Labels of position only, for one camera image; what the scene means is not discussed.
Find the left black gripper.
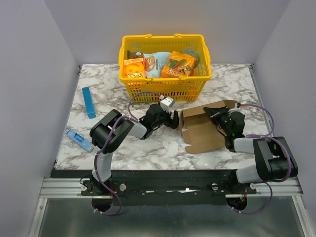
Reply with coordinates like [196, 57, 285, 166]
[152, 107, 182, 129]

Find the brown cardboard box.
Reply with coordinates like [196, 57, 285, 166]
[179, 100, 236, 154]

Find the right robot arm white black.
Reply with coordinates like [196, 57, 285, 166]
[203, 103, 299, 194]

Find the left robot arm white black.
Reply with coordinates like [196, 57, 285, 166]
[89, 102, 179, 195]

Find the long blue box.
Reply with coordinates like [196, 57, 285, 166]
[82, 87, 96, 119]

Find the small blue box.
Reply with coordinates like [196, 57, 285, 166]
[66, 129, 94, 152]

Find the yellow plastic shopping basket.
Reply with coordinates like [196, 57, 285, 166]
[118, 34, 212, 102]

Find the orange gummy candy bag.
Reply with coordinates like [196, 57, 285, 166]
[161, 51, 196, 78]

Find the light blue chips bag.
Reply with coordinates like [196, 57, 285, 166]
[144, 52, 171, 78]

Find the green round scrubber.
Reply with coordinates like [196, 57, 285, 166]
[182, 48, 200, 69]

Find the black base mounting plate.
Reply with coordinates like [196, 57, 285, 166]
[81, 170, 256, 206]

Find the dark brown packet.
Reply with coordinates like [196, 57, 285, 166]
[127, 50, 144, 59]

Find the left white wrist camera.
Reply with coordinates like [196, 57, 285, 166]
[159, 97, 175, 113]

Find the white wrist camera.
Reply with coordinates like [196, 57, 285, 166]
[233, 102, 245, 110]
[159, 97, 175, 113]

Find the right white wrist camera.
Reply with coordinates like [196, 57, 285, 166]
[233, 102, 245, 110]

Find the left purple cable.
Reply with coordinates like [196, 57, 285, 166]
[92, 90, 163, 216]

